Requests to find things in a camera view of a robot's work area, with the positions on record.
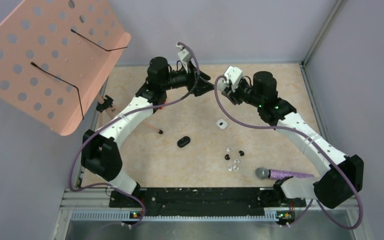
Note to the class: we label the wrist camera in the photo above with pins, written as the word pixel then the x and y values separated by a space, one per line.
pixel 184 54
pixel 232 78

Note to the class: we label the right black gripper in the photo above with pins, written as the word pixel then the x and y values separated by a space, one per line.
pixel 233 95

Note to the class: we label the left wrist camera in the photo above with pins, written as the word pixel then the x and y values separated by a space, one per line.
pixel 184 54

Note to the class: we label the white square charging case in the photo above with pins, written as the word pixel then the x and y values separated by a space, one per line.
pixel 222 124

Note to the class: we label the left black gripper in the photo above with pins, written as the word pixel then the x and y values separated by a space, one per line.
pixel 191 78

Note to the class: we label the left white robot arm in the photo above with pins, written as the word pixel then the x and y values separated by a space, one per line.
pixel 100 154

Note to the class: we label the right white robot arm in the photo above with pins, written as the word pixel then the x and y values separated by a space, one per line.
pixel 340 175

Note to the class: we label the pink perforated music stand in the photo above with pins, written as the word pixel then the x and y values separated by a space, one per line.
pixel 55 56

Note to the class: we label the purple glitter microphone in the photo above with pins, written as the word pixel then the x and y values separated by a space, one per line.
pixel 275 174

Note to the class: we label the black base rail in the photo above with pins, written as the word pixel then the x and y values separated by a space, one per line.
pixel 204 201

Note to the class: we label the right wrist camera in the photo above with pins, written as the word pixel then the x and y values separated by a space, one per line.
pixel 232 78

